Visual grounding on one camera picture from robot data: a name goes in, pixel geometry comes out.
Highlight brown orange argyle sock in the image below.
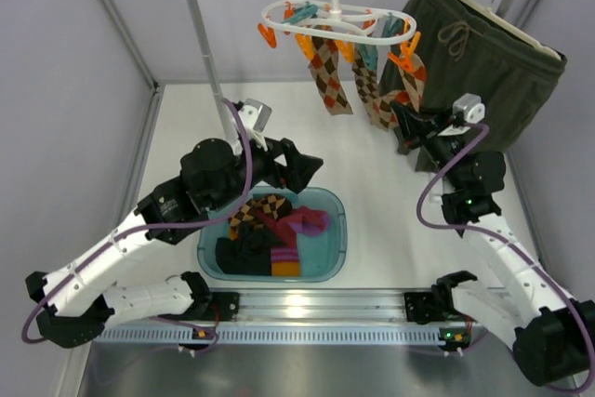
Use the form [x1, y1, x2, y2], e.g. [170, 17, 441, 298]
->
[309, 36, 352, 115]

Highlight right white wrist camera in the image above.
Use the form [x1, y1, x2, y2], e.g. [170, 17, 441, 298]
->
[449, 93, 486, 135]

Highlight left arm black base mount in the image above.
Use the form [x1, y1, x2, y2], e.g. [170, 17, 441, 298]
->
[159, 292, 241, 323]

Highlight brown yellow argyle sock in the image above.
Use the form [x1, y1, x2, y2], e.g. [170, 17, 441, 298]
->
[228, 193, 293, 240]

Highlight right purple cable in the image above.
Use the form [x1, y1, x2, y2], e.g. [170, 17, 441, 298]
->
[416, 122, 595, 393]

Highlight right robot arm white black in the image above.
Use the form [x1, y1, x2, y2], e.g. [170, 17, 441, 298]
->
[391, 95, 594, 393]

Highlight black sock in bin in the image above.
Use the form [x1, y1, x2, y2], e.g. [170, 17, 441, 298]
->
[215, 238, 271, 276]

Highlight maroon orange striped sock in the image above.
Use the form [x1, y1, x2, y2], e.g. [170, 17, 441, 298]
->
[271, 229, 301, 277]

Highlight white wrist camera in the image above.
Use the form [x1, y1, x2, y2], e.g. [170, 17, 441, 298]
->
[234, 99, 272, 148]
[449, 93, 486, 135]

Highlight maroon purple sock in bin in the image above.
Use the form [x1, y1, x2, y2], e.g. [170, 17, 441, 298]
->
[258, 206, 330, 246]

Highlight aluminium rail frame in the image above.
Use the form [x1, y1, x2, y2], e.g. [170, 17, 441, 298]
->
[73, 287, 582, 347]

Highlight white clip sock hanger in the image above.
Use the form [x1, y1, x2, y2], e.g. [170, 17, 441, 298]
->
[258, 0, 421, 46]

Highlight beige clothes hanger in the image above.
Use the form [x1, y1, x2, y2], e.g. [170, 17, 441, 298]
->
[430, 0, 566, 59]

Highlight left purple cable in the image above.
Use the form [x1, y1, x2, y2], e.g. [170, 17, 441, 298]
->
[20, 99, 255, 354]

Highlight brown beige argyle sock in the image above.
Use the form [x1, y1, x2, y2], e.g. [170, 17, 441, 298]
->
[351, 45, 403, 131]

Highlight olive green shorts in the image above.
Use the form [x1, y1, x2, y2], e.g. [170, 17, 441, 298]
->
[403, 0, 567, 152]

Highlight purple cable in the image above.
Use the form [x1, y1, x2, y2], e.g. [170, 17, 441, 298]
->
[416, 122, 595, 393]
[20, 99, 255, 354]

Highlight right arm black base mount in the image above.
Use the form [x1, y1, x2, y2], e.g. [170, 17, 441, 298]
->
[403, 291, 474, 324]

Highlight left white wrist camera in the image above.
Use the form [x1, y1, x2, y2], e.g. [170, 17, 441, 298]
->
[234, 99, 272, 148]

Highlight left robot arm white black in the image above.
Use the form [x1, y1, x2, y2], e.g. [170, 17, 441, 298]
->
[21, 139, 324, 349]

